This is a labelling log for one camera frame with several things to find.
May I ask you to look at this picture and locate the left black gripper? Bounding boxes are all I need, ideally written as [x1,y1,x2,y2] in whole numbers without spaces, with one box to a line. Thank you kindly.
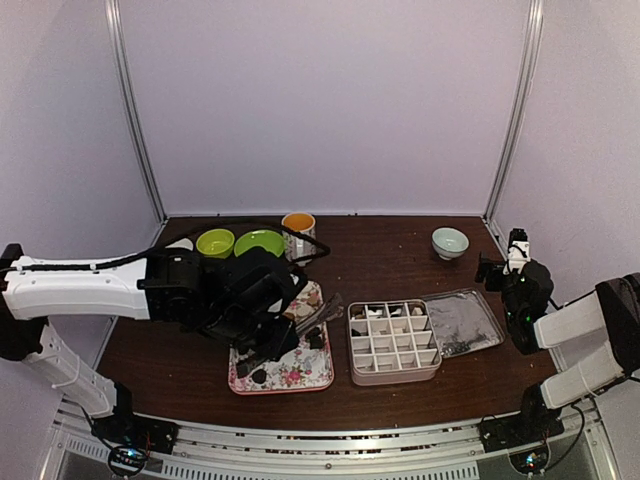
[202,302,299,363]

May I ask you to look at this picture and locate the floral pink tray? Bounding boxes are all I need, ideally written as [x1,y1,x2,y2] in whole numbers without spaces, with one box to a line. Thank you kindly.
[227,280,335,396]

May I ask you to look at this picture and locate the pink rabbit tin lid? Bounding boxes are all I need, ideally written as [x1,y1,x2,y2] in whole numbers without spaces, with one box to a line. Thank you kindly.
[424,288,505,359]

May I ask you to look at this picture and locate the metal serving tongs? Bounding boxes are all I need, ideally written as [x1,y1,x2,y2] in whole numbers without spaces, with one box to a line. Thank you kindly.
[237,293,345,376]

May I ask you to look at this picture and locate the pink divided tin box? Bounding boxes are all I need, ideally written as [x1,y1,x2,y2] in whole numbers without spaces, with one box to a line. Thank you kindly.
[346,299,442,387]

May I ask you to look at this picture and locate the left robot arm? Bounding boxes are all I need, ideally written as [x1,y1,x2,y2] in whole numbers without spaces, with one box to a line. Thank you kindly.
[1,244,308,444]

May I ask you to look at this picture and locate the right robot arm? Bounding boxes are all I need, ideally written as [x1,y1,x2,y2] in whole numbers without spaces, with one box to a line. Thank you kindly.
[475,250,639,448]

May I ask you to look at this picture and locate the pale blue tea bowl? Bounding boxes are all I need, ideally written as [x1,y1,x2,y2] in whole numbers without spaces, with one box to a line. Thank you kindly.
[431,227,470,261]

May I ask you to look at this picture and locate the floral white mug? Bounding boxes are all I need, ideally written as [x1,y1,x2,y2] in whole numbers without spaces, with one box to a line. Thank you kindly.
[281,212,316,267]

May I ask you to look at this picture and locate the green plate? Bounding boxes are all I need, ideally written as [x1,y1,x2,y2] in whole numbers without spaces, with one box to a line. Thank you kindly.
[234,229,285,257]

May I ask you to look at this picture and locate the green bowl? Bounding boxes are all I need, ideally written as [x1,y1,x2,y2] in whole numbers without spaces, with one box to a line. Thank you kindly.
[196,228,235,259]

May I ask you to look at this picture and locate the black white bowl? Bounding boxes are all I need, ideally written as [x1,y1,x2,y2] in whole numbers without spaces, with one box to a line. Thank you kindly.
[167,238,194,251]

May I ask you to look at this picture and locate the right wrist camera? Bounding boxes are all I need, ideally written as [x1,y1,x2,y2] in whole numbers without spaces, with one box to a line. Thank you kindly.
[503,228,531,275]

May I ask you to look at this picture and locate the front aluminium rail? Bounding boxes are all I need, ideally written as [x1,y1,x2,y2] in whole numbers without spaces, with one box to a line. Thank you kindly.
[36,399,621,479]

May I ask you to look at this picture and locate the right aluminium frame post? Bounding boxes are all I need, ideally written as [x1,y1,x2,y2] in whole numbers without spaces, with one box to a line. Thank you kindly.
[483,0,544,225]

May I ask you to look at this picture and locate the aluminium frame post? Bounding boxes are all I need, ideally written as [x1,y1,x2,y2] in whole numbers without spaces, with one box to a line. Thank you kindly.
[104,0,167,223]
[483,0,544,225]

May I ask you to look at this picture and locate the left aluminium frame post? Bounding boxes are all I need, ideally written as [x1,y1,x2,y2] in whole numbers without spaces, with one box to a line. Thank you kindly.
[104,0,167,223]

